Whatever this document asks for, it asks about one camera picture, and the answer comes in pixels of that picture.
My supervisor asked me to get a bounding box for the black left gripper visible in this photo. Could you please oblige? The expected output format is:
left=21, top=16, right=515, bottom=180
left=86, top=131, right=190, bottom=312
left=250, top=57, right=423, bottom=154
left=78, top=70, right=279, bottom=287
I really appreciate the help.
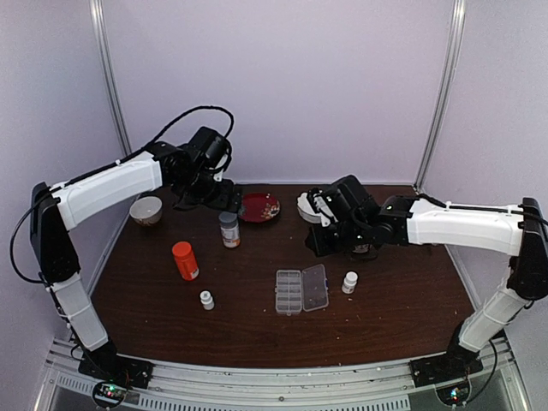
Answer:
left=177, top=168, right=244, bottom=213

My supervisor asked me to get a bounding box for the small white dropper bottle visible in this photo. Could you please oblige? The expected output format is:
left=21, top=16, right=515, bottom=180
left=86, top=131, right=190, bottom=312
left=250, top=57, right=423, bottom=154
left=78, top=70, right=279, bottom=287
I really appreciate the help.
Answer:
left=200, top=290, right=215, bottom=311

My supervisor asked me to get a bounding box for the orange pill bottle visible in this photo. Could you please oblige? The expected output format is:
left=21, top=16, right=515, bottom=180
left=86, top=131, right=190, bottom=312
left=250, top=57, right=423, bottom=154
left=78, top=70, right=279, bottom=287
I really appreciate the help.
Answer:
left=171, top=241, right=200, bottom=281

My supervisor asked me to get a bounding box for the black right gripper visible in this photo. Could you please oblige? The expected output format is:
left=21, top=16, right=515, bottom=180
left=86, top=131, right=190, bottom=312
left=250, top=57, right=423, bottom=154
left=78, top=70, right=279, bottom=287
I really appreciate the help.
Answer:
left=306, top=218, right=369, bottom=257

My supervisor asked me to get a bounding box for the white scalloped bowl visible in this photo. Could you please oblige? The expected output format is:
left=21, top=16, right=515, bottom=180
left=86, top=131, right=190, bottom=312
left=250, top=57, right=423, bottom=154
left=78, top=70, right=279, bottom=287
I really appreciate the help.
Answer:
left=296, top=193, right=321, bottom=224

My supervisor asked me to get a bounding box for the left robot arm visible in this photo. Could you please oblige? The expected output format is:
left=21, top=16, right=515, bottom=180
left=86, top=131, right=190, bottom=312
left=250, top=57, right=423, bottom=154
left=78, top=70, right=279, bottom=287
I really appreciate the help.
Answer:
left=29, top=127, right=241, bottom=380

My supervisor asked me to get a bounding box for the aluminium frame post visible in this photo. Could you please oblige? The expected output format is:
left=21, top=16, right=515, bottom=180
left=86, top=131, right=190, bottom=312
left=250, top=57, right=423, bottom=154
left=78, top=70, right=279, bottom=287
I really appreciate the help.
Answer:
left=414, top=0, right=467, bottom=193
left=89, top=0, right=135, bottom=161

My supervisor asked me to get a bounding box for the white ceramic bowl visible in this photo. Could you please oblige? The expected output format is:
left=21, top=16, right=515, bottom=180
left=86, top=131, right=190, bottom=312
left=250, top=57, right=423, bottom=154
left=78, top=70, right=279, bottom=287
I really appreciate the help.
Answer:
left=129, top=196, right=163, bottom=227

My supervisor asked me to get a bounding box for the aluminium front rail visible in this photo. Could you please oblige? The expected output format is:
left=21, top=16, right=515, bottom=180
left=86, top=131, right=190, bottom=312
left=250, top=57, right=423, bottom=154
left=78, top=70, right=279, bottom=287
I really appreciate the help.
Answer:
left=30, top=337, right=533, bottom=410

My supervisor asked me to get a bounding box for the floral mug yellow inside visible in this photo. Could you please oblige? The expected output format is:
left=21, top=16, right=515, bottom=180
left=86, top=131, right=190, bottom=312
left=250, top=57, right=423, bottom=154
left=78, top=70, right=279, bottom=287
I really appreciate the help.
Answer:
left=351, top=244, right=372, bottom=254

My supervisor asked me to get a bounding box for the small white pill bottle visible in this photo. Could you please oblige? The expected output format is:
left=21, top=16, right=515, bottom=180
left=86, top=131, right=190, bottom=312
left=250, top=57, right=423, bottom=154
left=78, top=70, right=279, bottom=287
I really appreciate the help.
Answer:
left=342, top=271, right=358, bottom=295

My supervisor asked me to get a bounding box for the red floral plate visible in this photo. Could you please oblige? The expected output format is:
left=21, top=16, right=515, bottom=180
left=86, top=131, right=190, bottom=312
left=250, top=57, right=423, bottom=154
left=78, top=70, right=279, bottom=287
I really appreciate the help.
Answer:
left=239, top=193, right=281, bottom=223

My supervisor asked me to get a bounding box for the right aluminium frame post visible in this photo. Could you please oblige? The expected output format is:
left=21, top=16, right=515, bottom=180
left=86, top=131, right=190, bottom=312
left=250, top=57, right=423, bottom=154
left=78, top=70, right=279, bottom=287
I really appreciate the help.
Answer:
left=414, top=0, right=467, bottom=193

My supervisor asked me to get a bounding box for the grey cap pill bottle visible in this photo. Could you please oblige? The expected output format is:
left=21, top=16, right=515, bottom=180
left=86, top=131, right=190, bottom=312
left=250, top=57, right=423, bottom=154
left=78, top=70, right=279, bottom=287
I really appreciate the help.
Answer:
left=218, top=211, right=241, bottom=248

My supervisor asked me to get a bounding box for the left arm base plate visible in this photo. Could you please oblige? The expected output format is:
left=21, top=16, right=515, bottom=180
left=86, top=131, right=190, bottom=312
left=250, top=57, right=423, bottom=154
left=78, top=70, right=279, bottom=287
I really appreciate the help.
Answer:
left=78, top=347, right=153, bottom=389

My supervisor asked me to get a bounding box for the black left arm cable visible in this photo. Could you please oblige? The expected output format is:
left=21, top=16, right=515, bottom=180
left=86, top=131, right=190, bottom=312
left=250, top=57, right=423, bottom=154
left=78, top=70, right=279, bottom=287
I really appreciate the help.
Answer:
left=10, top=105, right=235, bottom=283

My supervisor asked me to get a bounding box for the clear plastic pill organizer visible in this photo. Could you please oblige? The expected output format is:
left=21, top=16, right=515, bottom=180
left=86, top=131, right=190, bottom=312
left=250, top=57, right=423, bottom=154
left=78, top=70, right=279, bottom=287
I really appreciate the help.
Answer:
left=275, top=265, right=329, bottom=316

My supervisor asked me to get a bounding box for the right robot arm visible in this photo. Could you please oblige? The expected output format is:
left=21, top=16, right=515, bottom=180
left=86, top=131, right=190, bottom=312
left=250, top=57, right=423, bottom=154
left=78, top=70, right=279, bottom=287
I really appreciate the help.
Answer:
left=296, top=175, right=547, bottom=378

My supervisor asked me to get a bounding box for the left aluminium frame post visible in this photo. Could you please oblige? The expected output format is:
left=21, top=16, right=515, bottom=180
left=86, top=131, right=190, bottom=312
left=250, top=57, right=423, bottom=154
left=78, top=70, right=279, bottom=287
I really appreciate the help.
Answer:
left=89, top=0, right=135, bottom=161

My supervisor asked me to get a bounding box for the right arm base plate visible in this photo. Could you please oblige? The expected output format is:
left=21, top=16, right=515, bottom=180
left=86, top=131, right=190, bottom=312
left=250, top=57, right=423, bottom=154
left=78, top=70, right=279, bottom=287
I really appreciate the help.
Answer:
left=409, top=353, right=484, bottom=388

